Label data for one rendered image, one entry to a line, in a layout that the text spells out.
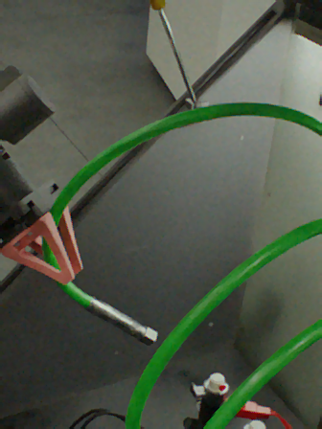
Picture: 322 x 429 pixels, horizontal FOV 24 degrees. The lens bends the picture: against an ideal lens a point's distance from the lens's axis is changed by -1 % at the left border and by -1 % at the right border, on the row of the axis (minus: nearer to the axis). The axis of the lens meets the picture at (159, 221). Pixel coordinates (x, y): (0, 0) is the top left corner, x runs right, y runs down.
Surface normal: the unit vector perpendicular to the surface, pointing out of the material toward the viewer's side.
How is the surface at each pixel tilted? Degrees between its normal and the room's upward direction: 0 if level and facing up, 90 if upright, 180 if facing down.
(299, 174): 90
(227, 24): 90
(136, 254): 90
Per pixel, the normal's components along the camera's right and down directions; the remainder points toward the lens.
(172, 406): 0.09, -0.84
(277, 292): -0.87, 0.19
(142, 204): 0.48, 0.50
